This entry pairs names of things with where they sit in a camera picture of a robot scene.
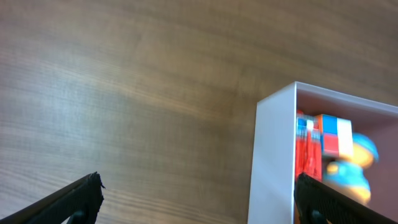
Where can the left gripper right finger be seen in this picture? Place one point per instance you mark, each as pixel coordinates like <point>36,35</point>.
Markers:
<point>318,203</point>

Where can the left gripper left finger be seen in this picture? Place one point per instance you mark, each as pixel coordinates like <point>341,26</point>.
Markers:
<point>78,202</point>

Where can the white box pink interior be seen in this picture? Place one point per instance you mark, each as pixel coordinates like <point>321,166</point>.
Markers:
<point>272,180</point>

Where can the yellow duck toy blue hat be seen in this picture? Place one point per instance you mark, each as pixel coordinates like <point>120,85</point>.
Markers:
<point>346,173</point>

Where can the red toy fire truck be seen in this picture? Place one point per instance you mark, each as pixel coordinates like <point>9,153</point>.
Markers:
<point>308,147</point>

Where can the multicolour puzzle cube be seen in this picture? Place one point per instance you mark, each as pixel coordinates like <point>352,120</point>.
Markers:
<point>336,136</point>

